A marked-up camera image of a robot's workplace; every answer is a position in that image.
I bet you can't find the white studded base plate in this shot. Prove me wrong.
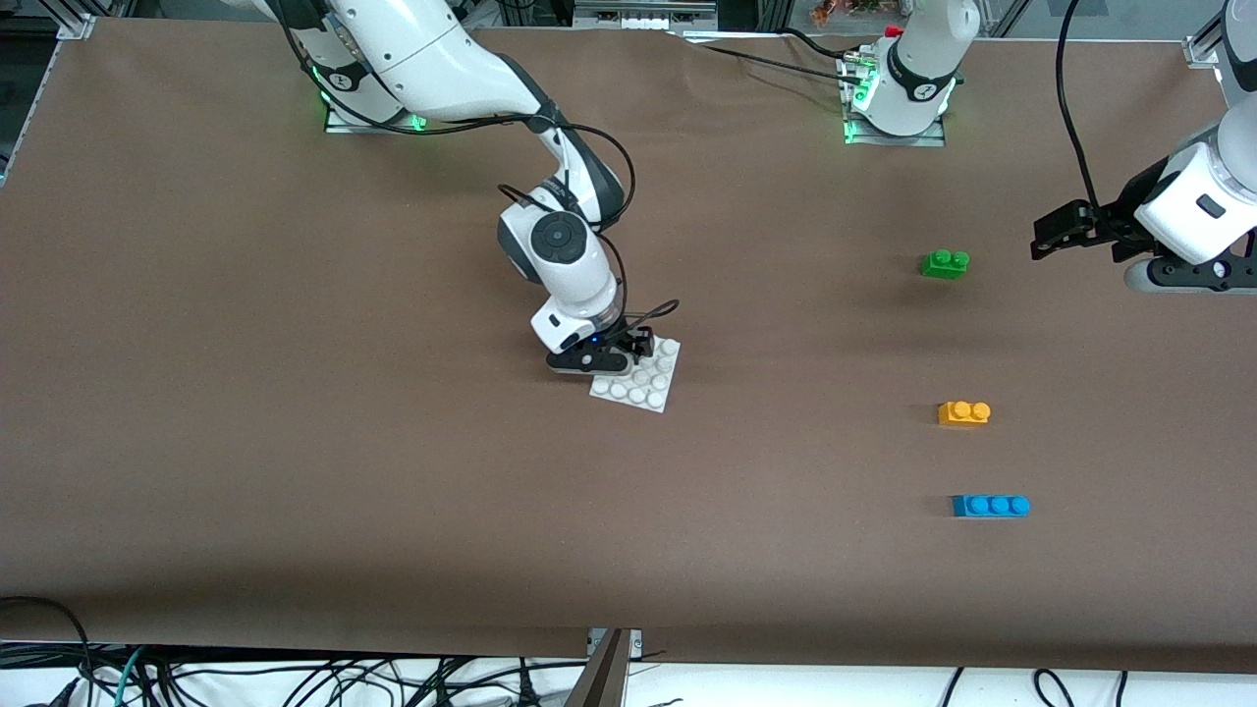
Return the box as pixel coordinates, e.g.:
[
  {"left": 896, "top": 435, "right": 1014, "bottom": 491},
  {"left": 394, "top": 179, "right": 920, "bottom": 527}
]
[{"left": 589, "top": 337, "right": 683, "bottom": 414}]

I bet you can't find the blue three-stud block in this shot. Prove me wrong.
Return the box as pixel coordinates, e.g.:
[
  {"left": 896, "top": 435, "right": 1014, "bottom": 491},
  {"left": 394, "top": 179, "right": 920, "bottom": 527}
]
[{"left": 951, "top": 494, "right": 1032, "bottom": 519}]

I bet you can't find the brown table cover sheet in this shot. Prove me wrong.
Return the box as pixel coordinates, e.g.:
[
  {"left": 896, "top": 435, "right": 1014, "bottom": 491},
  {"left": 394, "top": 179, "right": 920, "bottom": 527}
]
[{"left": 0, "top": 18, "right": 1257, "bottom": 677}]

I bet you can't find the red orange background object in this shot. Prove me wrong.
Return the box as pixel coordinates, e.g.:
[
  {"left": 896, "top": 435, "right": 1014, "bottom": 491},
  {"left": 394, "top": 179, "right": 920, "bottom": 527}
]
[{"left": 811, "top": 0, "right": 887, "bottom": 27}]

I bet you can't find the dark metal leg beam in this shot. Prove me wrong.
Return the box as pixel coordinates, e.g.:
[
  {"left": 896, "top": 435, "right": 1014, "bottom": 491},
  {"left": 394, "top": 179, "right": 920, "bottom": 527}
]
[{"left": 562, "top": 630, "right": 631, "bottom": 707}]

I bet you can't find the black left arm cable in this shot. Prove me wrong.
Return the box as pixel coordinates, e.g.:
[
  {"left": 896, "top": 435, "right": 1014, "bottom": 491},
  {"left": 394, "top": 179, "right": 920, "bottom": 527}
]
[{"left": 1056, "top": 0, "right": 1099, "bottom": 207}]

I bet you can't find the silver table clamp bracket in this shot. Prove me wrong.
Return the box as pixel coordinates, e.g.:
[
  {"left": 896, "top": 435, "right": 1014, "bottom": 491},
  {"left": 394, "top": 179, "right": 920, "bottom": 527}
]
[{"left": 586, "top": 628, "right": 644, "bottom": 661}]

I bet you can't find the black cable on table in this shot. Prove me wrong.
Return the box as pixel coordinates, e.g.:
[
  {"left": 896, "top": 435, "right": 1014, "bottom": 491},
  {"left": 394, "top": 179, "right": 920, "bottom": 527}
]
[
  {"left": 687, "top": 39, "right": 865, "bottom": 78},
  {"left": 781, "top": 27, "right": 857, "bottom": 58}
]

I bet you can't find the black floor cable tangle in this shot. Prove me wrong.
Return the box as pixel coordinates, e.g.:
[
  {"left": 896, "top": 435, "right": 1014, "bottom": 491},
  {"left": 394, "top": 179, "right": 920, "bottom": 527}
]
[{"left": 147, "top": 653, "right": 590, "bottom": 707}]

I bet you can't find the teal floor cable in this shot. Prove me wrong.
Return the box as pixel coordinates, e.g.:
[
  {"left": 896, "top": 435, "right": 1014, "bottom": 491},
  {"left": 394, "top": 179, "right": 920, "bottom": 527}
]
[{"left": 114, "top": 645, "right": 150, "bottom": 707}]

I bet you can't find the thick black floor cable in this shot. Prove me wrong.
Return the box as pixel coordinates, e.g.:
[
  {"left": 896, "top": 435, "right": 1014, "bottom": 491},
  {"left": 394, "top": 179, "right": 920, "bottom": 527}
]
[{"left": 0, "top": 596, "right": 95, "bottom": 707}]

